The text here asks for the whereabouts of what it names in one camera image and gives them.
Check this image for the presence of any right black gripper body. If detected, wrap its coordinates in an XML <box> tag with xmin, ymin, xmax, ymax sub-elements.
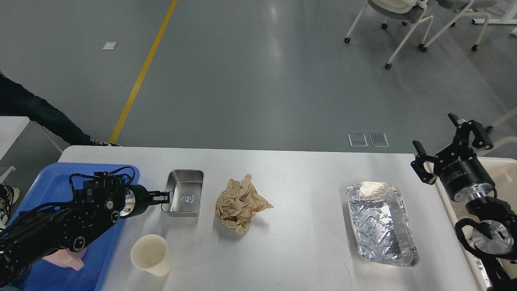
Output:
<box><xmin>434</xmin><ymin>147</ymin><xmax>495</xmax><ymax>202</ymax></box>

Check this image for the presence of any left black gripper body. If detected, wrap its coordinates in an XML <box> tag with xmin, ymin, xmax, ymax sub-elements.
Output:
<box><xmin>120</xmin><ymin>184</ymin><xmax>156</xmax><ymax>219</ymax></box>

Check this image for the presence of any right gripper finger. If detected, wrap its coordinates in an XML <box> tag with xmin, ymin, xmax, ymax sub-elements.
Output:
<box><xmin>410</xmin><ymin>140</ymin><xmax>437</xmax><ymax>185</ymax></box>
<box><xmin>447</xmin><ymin>114</ymin><xmax>494</xmax><ymax>156</ymax></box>

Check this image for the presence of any steel rectangular container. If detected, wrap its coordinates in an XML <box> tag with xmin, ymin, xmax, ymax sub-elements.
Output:
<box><xmin>161</xmin><ymin>169</ymin><xmax>204</xmax><ymax>217</ymax></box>

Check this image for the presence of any aluminium foil tray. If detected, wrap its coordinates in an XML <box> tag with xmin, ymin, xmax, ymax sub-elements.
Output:
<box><xmin>345</xmin><ymin>181</ymin><xmax>419</xmax><ymax>268</ymax></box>

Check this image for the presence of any pink mug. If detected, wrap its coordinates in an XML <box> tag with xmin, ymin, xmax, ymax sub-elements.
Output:
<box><xmin>42</xmin><ymin>247</ymin><xmax>87</xmax><ymax>271</ymax></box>

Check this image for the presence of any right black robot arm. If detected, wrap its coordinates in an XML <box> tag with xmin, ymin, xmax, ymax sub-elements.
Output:
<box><xmin>411</xmin><ymin>113</ymin><xmax>517</xmax><ymax>291</ymax></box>

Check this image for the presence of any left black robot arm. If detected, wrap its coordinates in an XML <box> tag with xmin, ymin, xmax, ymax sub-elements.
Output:
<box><xmin>1</xmin><ymin>168</ymin><xmax>170</xmax><ymax>287</ymax></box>

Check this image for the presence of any chair leg with caster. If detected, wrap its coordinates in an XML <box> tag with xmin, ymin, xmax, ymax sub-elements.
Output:
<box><xmin>484</xmin><ymin>107</ymin><xmax>517</xmax><ymax>133</ymax></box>

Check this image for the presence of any right floor outlet plate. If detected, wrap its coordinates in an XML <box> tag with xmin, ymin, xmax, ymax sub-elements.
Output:
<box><xmin>368</xmin><ymin>133</ymin><xmax>389</xmax><ymax>147</ymax></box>

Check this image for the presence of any floor outlet plate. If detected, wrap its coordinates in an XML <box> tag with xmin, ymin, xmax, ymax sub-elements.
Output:
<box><xmin>368</xmin><ymin>133</ymin><xmax>389</xmax><ymax>147</ymax></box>
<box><xmin>348</xmin><ymin>134</ymin><xmax>369</xmax><ymax>148</ymax></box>

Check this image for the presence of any cream paper cup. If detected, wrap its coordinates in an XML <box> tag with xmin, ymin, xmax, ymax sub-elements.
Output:
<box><xmin>130</xmin><ymin>234</ymin><xmax>171</xmax><ymax>276</ymax></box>

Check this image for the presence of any left floor outlet plate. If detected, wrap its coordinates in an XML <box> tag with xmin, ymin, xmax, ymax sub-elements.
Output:
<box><xmin>348</xmin><ymin>134</ymin><xmax>369</xmax><ymax>148</ymax></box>

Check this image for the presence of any crumpled brown paper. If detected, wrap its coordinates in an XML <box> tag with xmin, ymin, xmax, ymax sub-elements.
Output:
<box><xmin>214</xmin><ymin>174</ymin><xmax>274</xmax><ymax>235</ymax></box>

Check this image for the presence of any blue plastic tray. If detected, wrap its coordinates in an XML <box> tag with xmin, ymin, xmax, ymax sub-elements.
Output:
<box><xmin>9</xmin><ymin>163</ymin><xmax>140</xmax><ymax>291</ymax></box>

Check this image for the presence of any black white sneaker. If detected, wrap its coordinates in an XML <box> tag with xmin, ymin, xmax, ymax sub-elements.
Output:
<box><xmin>0</xmin><ymin>184</ymin><xmax>21</xmax><ymax>231</ymax></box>

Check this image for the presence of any white office chair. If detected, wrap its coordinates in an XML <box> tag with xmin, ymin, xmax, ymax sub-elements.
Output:
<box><xmin>343</xmin><ymin>0</ymin><xmax>434</xmax><ymax>70</ymax></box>
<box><xmin>418</xmin><ymin>0</ymin><xmax>499</xmax><ymax>52</ymax></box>

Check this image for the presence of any small white floor plate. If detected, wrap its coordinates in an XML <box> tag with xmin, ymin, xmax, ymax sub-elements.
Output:
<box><xmin>102</xmin><ymin>41</ymin><xmax>118</xmax><ymax>50</ymax></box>

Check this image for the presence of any person in dark jeans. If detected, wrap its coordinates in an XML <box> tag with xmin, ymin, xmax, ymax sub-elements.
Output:
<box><xmin>0</xmin><ymin>74</ymin><xmax>118</xmax><ymax>147</ymax></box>

